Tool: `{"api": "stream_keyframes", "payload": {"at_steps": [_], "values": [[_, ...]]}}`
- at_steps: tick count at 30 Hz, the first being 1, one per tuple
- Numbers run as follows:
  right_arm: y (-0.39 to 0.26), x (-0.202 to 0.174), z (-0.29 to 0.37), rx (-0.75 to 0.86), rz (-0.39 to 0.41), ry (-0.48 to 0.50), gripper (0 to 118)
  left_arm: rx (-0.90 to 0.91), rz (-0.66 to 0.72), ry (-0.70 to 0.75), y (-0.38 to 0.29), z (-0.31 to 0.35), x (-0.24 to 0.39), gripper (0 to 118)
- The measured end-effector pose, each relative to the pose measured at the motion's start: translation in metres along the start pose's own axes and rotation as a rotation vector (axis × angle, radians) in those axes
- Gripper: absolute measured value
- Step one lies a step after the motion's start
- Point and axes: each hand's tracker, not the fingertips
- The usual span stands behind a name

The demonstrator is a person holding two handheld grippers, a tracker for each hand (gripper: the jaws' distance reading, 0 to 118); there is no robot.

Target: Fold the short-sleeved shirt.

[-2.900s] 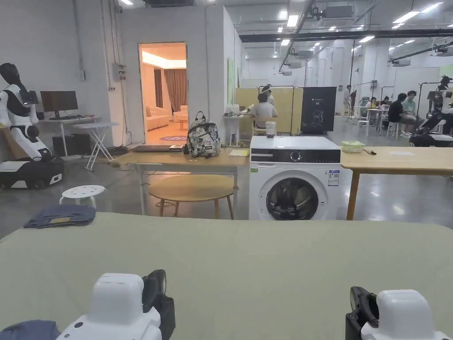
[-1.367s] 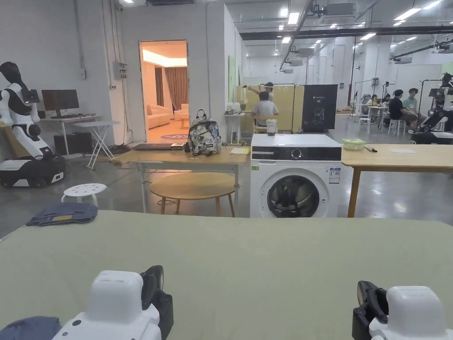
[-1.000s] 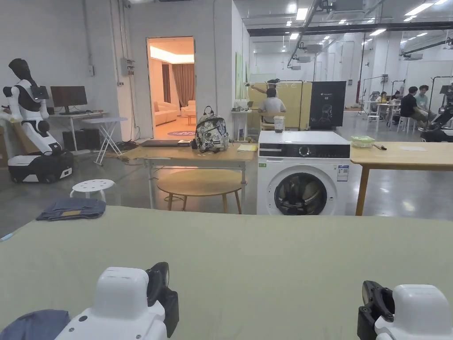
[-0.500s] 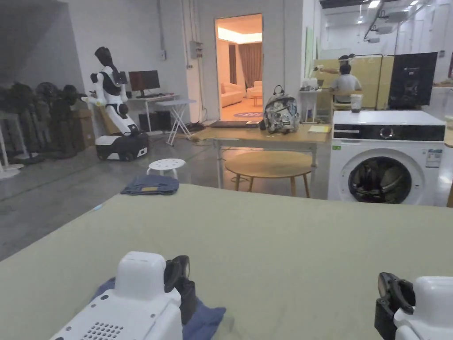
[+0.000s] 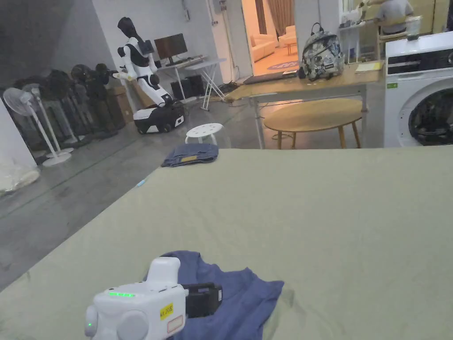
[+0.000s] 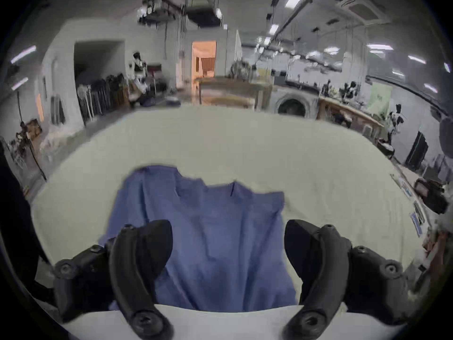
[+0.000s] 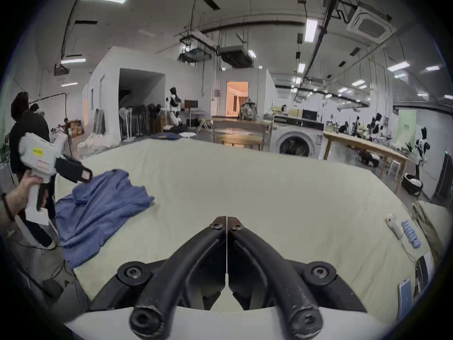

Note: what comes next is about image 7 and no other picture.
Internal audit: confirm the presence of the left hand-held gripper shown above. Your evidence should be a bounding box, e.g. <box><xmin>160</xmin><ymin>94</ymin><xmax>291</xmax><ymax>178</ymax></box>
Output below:
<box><xmin>18</xmin><ymin>132</ymin><xmax>93</xmax><ymax>226</ymax></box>

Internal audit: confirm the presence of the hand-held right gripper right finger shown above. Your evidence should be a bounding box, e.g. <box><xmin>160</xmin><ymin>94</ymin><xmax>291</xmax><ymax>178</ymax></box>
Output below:
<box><xmin>227</xmin><ymin>217</ymin><xmax>367</xmax><ymax>340</ymax></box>

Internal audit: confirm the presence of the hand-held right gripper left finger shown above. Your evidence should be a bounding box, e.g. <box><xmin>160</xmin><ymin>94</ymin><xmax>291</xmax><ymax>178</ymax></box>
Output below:
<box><xmin>88</xmin><ymin>217</ymin><xmax>227</xmax><ymax>340</ymax></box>

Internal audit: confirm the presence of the person's left forearm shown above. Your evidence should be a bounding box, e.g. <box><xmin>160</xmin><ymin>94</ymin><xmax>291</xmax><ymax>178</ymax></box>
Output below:
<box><xmin>0</xmin><ymin>191</ymin><xmax>16</xmax><ymax>227</ymax></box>

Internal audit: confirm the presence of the person's left hand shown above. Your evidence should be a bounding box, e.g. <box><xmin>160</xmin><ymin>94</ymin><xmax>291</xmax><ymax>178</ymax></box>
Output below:
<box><xmin>6</xmin><ymin>174</ymin><xmax>48</xmax><ymax>219</ymax></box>

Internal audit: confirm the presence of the white cloth bundle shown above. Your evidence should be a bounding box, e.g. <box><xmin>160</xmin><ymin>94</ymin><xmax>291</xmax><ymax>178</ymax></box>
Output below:
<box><xmin>77</xmin><ymin>132</ymin><xmax>122</xmax><ymax>156</ymax></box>

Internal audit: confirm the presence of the blue shirt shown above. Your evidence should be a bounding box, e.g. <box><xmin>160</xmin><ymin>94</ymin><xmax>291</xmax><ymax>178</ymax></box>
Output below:
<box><xmin>55</xmin><ymin>169</ymin><xmax>155</xmax><ymax>270</ymax></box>

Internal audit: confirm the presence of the row of standing fans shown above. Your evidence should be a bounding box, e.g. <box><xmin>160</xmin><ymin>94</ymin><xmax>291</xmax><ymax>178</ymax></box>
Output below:
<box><xmin>118</xmin><ymin>104</ymin><xmax>151</xmax><ymax>141</ymax></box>

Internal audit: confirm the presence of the bed with beige sheet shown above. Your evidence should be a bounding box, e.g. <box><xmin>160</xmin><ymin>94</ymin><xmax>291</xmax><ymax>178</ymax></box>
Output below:
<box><xmin>54</xmin><ymin>138</ymin><xmax>441</xmax><ymax>334</ymax></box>

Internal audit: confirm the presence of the white and black humanoid robot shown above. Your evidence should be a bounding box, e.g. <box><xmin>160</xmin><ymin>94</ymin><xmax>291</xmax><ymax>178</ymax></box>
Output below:
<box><xmin>165</xmin><ymin>87</ymin><xmax>185</xmax><ymax>128</ymax></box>
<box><xmin>406</xmin><ymin>127</ymin><xmax>429</xmax><ymax>187</ymax></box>

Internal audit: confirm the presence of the monitor on stand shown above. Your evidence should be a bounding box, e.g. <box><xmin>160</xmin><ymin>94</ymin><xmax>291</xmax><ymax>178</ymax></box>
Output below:
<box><xmin>184</xmin><ymin>99</ymin><xmax>200</xmax><ymax>128</ymax></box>

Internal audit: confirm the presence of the white hand controller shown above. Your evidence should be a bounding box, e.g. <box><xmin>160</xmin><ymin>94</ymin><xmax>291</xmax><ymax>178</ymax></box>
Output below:
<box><xmin>385</xmin><ymin>213</ymin><xmax>404</xmax><ymax>240</ymax></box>

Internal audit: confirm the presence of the white washing machine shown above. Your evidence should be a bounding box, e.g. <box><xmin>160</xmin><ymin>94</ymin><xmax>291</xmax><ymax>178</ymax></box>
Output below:
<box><xmin>270</xmin><ymin>115</ymin><xmax>325</xmax><ymax>159</ymax></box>

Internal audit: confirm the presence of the phone with pale screen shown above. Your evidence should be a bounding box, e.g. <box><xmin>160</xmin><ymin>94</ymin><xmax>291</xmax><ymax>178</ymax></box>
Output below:
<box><xmin>397</xmin><ymin>278</ymin><xmax>413</xmax><ymax>319</ymax></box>

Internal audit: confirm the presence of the pale blue ribbed pack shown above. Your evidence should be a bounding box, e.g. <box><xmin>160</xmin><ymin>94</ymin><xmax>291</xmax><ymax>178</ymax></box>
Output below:
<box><xmin>401</xmin><ymin>220</ymin><xmax>424</xmax><ymax>249</ymax></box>

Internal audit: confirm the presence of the dark card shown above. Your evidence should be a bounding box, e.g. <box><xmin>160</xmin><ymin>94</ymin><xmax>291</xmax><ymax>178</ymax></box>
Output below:
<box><xmin>415</xmin><ymin>252</ymin><xmax>435</xmax><ymax>294</ymax></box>

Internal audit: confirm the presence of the long wooden table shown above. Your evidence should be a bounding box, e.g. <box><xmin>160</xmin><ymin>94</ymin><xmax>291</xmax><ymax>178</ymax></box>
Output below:
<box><xmin>323</xmin><ymin>130</ymin><xmax>415</xmax><ymax>195</ymax></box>

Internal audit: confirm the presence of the black bag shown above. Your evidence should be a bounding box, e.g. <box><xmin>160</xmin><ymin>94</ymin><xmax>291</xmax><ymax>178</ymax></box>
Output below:
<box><xmin>403</xmin><ymin>173</ymin><xmax>424</xmax><ymax>196</ymax></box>

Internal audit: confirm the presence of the beige pillow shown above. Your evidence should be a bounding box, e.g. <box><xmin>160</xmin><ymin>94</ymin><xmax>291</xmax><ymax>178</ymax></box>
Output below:
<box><xmin>411</xmin><ymin>200</ymin><xmax>453</xmax><ymax>259</ymax></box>

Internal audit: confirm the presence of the white cable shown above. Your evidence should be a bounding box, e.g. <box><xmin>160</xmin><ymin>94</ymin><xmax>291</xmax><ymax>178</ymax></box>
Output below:
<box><xmin>396</xmin><ymin>237</ymin><xmax>420</xmax><ymax>262</ymax></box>

